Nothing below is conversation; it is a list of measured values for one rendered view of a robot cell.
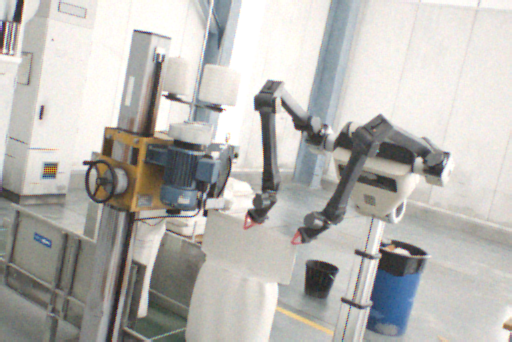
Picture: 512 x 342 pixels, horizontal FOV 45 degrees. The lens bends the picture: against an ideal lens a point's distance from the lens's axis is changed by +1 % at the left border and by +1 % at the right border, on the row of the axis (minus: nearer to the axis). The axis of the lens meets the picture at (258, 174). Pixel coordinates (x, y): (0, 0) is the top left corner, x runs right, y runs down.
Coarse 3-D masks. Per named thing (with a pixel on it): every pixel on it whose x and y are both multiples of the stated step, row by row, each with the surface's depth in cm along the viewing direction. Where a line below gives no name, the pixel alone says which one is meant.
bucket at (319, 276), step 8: (312, 264) 535; (320, 264) 537; (328, 264) 536; (312, 272) 513; (320, 272) 510; (328, 272) 509; (336, 272) 515; (304, 280) 525; (312, 280) 515; (320, 280) 512; (328, 280) 513; (304, 288) 524; (312, 288) 516; (320, 288) 514; (328, 288) 517; (312, 296) 517; (320, 296) 517
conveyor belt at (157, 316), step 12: (0, 228) 405; (0, 240) 382; (0, 252) 361; (156, 312) 320; (168, 312) 323; (144, 324) 303; (156, 324) 305; (168, 324) 308; (180, 324) 311; (144, 336) 290; (156, 336) 292; (168, 336) 295; (180, 336) 297
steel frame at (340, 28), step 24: (216, 0) 856; (240, 0) 845; (336, 0) 1111; (360, 0) 1101; (216, 24) 842; (336, 24) 1113; (216, 48) 860; (336, 48) 1113; (336, 72) 1098; (312, 96) 1127; (336, 96) 1118; (192, 120) 878; (216, 120) 868; (312, 168) 1142
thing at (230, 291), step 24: (216, 216) 284; (216, 240) 284; (240, 240) 275; (264, 240) 269; (288, 240) 264; (216, 264) 277; (240, 264) 275; (264, 264) 270; (288, 264) 264; (216, 288) 275; (240, 288) 268; (264, 288) 264; (192, 312) 283; (216, 312) 274; (240, 312) 267; (264, 312) 265; (192, 336) 283; (216, 336) 274; (240, 336) 267; (264, 336) 269
